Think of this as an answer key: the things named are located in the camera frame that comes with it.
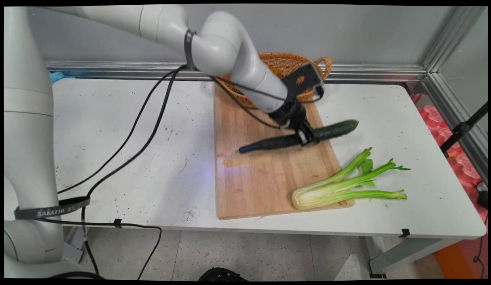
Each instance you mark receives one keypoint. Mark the green celery bunch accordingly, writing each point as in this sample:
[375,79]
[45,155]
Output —
[332,190]

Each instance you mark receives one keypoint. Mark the black tape marker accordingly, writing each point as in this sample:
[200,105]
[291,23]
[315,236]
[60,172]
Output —
[405,233]
[118,223]

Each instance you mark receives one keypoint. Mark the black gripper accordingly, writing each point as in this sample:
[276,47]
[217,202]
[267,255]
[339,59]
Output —
[291,114]

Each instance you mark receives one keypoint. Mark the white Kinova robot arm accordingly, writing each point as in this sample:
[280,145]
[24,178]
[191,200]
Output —
[27,138]

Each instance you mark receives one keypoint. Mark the small black device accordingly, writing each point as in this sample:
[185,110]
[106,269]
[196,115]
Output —
[482,196]

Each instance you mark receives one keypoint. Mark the wooden cutting board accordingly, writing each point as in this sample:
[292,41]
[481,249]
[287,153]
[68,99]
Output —
[265,178]

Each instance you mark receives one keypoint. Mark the horizontal aluminium frame rail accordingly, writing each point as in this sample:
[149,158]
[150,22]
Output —
[368,72]

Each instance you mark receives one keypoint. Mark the yellow brown bell pepper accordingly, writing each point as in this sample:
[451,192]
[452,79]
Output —
[275,71]

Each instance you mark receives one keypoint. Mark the grey metal table leg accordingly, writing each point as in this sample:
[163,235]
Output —
[404,255]

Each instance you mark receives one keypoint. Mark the blue foam floor mat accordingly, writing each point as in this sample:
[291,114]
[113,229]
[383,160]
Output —
[57,76]

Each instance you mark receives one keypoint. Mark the long dark green cucumber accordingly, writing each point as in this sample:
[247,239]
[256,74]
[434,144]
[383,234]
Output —
[336,130]

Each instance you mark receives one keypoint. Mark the red foam floor mat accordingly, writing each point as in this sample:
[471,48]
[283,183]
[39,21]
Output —
[457,158]

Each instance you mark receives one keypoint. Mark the black round object on floor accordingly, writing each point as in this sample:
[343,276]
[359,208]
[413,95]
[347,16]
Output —
[221,274]

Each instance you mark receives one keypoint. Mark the woven wicker basket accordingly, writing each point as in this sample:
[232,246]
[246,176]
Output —
[287,61]

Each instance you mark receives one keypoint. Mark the black tripod stand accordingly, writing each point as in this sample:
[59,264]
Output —
[461,128]

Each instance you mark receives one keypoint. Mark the slanted aluminium frame rail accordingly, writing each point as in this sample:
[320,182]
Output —
[447,47]

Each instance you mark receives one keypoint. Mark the black wrist camera mount plate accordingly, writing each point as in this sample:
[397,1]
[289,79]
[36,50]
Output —
[299,81]

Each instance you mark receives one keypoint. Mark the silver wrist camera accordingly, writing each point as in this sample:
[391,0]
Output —
[317,79]

